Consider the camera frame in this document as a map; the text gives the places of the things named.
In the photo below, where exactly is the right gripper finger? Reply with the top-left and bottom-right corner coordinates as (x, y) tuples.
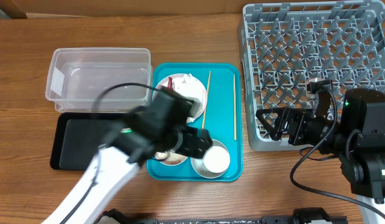
(259, 119), (285, 141)
(256, 107), (287, 117)

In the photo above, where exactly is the white plastic cup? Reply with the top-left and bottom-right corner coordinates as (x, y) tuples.
(203, 146), (230, 174)

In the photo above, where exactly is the pink small bowl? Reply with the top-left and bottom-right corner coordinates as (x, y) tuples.
(154, 152), (187, 166)

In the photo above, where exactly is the pink round plate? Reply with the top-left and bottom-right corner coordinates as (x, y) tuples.
(156, 73), (206, 123)

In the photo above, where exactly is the white tissue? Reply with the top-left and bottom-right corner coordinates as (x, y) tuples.
(179, 74), (195, 88)

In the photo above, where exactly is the wooden chopstick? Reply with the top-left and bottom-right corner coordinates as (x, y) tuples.
(202, 71), (211, 129)
(233, 74), (237, 141)

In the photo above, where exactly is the red snack wrapper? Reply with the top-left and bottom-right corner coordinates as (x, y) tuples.
(167, 77), (174, 90)

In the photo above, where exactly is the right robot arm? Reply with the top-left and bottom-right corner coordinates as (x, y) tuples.
(256, 87), (385, 223)

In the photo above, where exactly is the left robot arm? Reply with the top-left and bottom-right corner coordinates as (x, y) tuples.
(44, 86), (213, 223)

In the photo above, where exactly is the teal plastic tray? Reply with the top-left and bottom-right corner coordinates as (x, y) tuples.
(146, 63), (243, 182)

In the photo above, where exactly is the grey dish rack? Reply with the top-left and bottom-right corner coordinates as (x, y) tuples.
(238, 1), (385, 151)

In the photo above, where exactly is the black tray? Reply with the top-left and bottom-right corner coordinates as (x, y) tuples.
(50, 112), (143, 171)

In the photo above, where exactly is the clear plastic bin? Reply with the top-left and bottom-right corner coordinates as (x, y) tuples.
(45, 47), (152, 113)

